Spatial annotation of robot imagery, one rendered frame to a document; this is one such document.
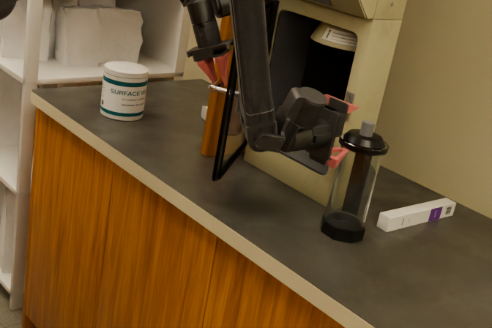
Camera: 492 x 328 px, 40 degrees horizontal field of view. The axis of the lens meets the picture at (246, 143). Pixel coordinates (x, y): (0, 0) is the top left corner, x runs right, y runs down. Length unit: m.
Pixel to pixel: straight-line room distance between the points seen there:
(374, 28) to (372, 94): 0.17
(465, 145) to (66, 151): 1.16
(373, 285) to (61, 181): 1.12
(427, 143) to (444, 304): 0.69
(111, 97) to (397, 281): 1.01
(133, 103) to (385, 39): 0.79
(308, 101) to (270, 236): 0.36
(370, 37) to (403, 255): 0.49
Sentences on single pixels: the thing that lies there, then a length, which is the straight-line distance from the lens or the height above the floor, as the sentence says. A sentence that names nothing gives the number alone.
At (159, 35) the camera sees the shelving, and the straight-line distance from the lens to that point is 2.85.
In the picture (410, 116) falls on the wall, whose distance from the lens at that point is 2.01.
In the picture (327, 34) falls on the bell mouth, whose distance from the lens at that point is 1.65.
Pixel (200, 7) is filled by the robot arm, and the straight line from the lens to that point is 1.54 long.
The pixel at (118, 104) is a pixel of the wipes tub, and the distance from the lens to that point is 2.01.
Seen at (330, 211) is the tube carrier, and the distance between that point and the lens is 1.52.
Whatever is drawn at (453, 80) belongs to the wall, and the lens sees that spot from 1.93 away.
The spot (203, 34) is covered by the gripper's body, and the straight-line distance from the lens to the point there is 1.54.
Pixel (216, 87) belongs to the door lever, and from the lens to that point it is 1.53.
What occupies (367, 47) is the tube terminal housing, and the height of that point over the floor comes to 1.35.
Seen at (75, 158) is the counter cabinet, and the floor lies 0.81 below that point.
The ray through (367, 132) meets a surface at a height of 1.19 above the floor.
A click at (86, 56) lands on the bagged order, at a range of 2.62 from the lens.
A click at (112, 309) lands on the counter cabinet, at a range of 2.04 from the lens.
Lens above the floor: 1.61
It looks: 20 degrees down
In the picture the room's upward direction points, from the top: 10 degrees clockwise
